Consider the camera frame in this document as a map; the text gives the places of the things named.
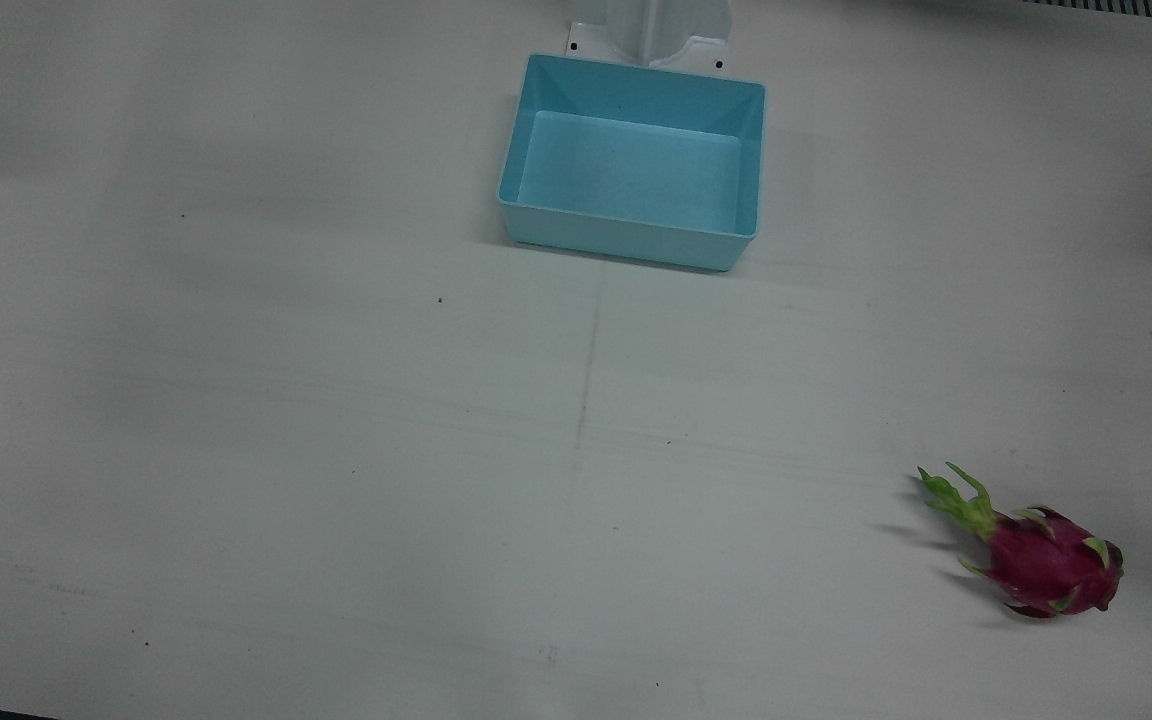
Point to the red dragon fruit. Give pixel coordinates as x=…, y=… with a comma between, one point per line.
x=1046, y=565

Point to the dark ribbed strip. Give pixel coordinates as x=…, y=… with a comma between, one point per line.
x=1121, y=7

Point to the white pedestal base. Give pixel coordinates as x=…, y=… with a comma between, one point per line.
x=651, y=35

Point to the light blue plastic bin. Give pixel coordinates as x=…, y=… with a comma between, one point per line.
x=626, y=180

